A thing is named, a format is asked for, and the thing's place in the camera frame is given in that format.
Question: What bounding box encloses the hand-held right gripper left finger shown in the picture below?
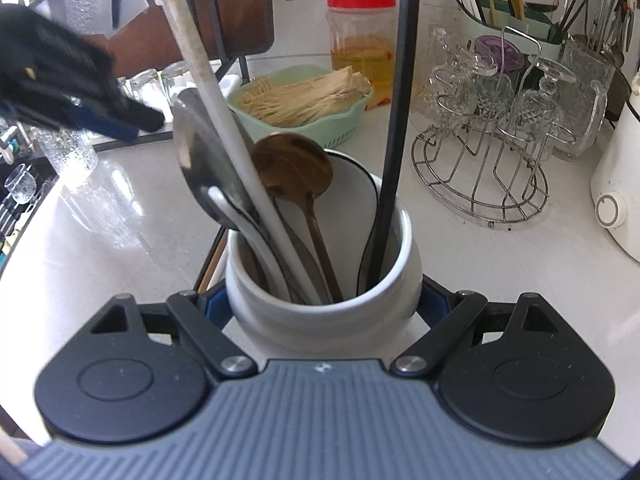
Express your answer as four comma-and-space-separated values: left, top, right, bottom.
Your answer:
75, 282, 258, 380

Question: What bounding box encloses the plain white ceramic spoon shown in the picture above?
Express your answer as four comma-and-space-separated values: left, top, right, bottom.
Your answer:
207, 186, 293, 302

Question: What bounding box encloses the purple lid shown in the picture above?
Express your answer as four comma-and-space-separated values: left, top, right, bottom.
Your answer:
474, 35, 526, 75

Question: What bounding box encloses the black chopstick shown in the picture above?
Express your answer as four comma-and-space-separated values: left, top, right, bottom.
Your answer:
372, 0, 422, 293

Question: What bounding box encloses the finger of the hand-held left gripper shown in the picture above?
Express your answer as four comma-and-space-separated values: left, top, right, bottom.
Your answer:
65, 102, 141, 142
117, 95, 166, 132

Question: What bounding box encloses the green utensil caddy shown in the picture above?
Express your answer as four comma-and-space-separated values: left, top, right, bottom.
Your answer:
457, 5, 563, 61

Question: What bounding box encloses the set of cut glass cups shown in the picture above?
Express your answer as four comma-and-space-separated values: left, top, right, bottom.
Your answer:
422, 27, 581, 161

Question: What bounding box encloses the clear drinking glass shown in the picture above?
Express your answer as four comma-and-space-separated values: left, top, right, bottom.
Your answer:
161, 60, 193, 96
131, 69, 163, 106

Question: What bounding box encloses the black-rimmed white spoon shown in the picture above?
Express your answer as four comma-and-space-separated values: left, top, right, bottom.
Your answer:
272, 152, 381, 306

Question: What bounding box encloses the brown wooden cutting board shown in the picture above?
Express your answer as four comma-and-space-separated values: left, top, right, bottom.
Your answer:
80, 0, 296, 91

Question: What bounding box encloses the red-lidded plastic jar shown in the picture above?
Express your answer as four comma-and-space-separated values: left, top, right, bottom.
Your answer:
326, 0, 398, 100

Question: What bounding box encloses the textured glass mug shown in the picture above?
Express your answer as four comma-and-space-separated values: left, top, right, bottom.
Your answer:
37, 127, 100, 188

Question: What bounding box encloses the white ceramic jar with handle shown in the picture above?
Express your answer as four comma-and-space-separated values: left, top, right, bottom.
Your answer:
225, 207, 425, 358

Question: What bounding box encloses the black metal dish rack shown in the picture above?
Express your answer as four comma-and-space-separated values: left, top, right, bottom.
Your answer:
30, 0, 251, 83

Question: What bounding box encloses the large clear glass mug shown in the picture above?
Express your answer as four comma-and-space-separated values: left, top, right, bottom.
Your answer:
550, 40, 617, 161

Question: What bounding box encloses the wooden chopstick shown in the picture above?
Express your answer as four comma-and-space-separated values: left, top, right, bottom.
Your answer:
197, 234, 227, 293

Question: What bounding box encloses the row of black-handled kitchen utensils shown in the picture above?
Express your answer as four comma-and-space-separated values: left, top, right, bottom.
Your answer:
550, 0, 636, 68

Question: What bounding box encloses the black sink drain rack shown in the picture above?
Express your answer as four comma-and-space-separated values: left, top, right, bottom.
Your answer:
0, 175, 56, 261

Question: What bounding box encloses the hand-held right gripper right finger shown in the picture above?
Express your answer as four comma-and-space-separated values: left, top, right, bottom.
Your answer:
390, 274, 570, 378

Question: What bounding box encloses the black sink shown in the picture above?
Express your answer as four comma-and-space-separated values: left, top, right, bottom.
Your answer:
0, 155, 58, 271

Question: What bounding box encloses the metal wire cup rack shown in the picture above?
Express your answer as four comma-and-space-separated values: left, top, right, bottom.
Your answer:
411, 25, 576, 228

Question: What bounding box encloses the brown wooden spoon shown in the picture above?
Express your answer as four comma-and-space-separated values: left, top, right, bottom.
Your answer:
250, 132, 346, 303

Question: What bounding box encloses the bundle of dark metal utensils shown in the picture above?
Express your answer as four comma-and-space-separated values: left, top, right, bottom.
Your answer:
550, 0, 588, 43

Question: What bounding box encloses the white electric cooker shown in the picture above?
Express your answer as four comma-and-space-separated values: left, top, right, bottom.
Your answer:
590, 72, 640, 261

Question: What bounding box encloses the dried noodle bundle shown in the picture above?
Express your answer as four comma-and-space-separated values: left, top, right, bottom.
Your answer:
239, 71, 373, 127

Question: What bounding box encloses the white chopstick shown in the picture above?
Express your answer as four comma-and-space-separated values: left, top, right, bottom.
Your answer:
150, 0, 323, 306

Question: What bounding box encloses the steel spoon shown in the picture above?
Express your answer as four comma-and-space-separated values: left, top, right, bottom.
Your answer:
172, 87, 321, 306

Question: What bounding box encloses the small glass goblet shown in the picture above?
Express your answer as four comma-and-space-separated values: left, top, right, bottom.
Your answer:
5, 164, 37, 206

